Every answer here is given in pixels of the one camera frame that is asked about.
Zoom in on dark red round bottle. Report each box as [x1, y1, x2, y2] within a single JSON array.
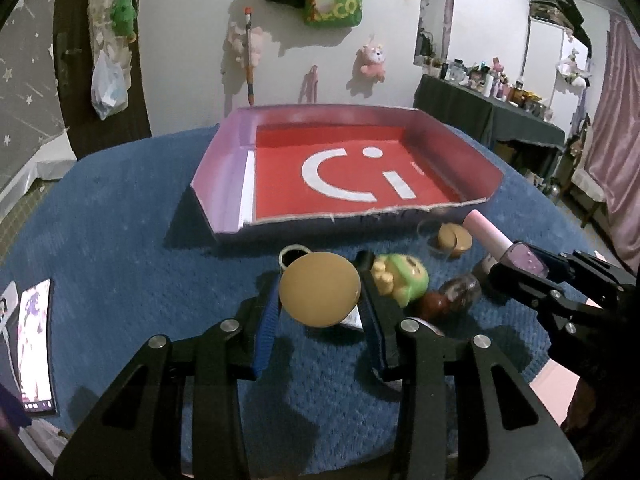
[[420, 273, 482, 322]]

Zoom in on white refrigerator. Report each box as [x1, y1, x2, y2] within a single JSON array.
[[521, 18, 588, 138]]

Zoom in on red Miniso paper sheet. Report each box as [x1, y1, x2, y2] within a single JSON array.
[[254, 125, 461, 223]]

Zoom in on pink hanging strap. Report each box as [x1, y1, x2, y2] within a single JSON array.
[[299, 64, 320, 106]]

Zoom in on pink curtain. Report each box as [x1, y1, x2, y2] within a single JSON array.
[[586, 13, 639, 271]]

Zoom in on clear plastic cup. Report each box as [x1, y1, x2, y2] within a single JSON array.
[[416, 219, 457, 259]]

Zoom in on green plush on door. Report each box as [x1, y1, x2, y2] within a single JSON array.
[[111, 0, 137, 42]]

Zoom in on metal ring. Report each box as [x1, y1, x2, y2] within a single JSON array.
[[278, 244, 314, 271]]

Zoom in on dark wooden door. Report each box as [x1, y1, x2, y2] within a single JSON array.
[[52, 0, 153, 161]]

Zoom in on white plastic bag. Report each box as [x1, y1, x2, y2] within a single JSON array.
[[91, 51, 128, 120]]

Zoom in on green capybara toy figure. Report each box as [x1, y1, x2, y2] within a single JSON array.
[[371, 254, 430, 308]]

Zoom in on pink plush toy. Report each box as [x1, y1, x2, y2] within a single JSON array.
[[227, 22, 264, 68], [358, 44, 386, 82]]

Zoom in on dark green clothed table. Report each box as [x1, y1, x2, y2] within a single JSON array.
[[413, 75, 565, 150]]

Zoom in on pink plush toy left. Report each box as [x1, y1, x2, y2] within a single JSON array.
[[227, 22, 264, 68]]

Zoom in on smartphone with lit screen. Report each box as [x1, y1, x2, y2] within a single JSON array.
[[17, 278, 56, 415]]

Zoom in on lilac nail polish bottle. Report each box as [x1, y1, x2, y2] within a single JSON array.
[[462, 209, 548, 278]]

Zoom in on purple cardboard tray box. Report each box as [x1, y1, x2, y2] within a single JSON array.
[[191, 104, 503, 240]]

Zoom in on hanging organizer on door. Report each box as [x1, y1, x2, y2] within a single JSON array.
[[87, 0, 131, 91]]

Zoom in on pink plush toy right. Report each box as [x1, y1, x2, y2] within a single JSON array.
[[358, 44, 386, 82]]

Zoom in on orange round sponge puff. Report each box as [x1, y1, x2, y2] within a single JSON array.
[[279, 252, 361, 328]]

